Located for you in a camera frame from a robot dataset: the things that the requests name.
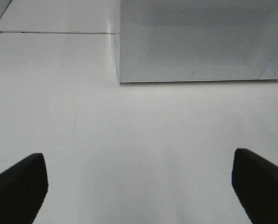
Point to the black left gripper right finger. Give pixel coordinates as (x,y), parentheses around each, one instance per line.
(255,182)

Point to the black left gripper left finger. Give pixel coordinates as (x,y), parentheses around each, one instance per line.
(23,188)

